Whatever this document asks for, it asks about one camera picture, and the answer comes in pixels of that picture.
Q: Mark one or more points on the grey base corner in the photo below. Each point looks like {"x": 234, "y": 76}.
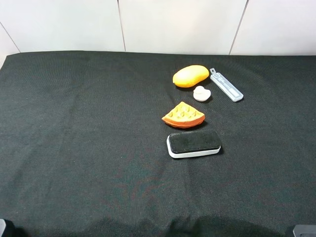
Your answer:
{"x": 304, "y": 231}
{"x": 2, "y": 227}

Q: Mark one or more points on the yellow mango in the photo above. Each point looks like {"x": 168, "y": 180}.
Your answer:
{"x": 190, "y": 76}

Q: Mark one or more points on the black and white board eraser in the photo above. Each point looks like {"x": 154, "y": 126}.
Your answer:
{"x": 191, "y": 144}

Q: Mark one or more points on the clear plastic blade case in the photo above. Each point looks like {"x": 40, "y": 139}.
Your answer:
{"x": 230, "y": 90}

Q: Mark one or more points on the white rubber duck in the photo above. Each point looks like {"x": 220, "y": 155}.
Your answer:
{"x": 201, "y": 94}

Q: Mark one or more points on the grey base corner left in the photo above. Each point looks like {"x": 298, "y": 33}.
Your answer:
{"x": 2, "y": 227}

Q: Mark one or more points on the orange waffle slice toy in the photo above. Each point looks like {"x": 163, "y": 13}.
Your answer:
{"x": 184, "y": 116}

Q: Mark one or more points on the grey base corner right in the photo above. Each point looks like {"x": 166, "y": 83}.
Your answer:
{"x": 304, "y": 231}

